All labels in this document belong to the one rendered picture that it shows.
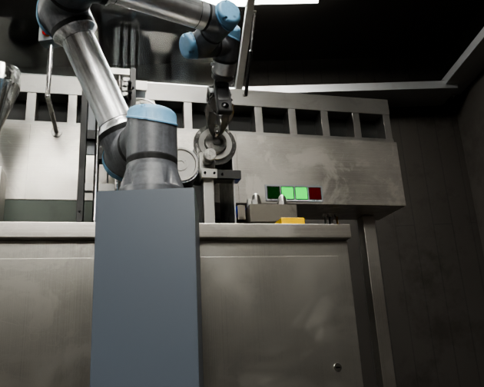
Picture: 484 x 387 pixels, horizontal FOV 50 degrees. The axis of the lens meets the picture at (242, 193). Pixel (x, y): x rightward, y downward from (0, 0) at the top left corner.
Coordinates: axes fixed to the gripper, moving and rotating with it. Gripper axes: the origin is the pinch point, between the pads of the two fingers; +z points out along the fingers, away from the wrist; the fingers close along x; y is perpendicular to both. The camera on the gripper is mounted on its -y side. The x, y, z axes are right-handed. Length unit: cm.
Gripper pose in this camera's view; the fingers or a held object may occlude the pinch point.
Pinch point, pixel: (216, 133)
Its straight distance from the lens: 172.9
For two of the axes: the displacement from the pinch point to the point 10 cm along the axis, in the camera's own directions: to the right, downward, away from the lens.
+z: -1.5, 8.4, 5.2
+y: -1.9, -5.4, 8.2
